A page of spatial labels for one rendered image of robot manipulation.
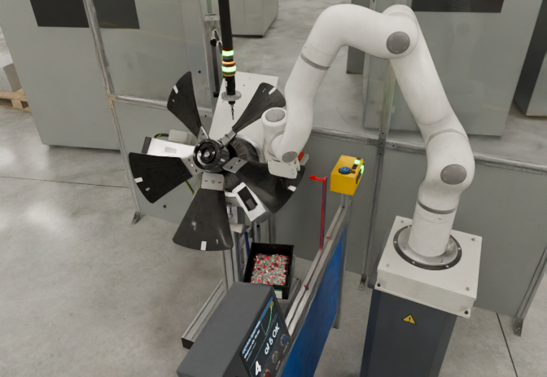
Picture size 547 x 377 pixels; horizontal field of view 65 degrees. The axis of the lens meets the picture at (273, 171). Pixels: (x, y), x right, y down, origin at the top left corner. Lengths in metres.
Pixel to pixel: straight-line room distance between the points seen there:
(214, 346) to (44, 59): 3.55
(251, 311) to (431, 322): 0.76
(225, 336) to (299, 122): 0.59
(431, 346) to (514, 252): 0.97
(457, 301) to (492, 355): 1.23
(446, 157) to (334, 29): 0.45
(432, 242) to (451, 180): 0.28
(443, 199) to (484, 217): 1.03
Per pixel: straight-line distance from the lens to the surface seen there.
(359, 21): 1.13
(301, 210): 2.57
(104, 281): 2.99
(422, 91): 1.19
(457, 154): 1.23
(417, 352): 1.71
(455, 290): 1.43
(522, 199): 2.30
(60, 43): 4.07
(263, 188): 1.52
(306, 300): 1.53
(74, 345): 2.72
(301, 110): 1.22
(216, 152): 1.60
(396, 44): 1.07
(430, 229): 1.42
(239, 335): 0.96
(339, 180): 1.76
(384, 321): 1.64
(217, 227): 1.64
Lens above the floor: 2.02
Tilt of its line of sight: 33 degrees down
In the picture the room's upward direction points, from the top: 2 degrees counter-clockwise
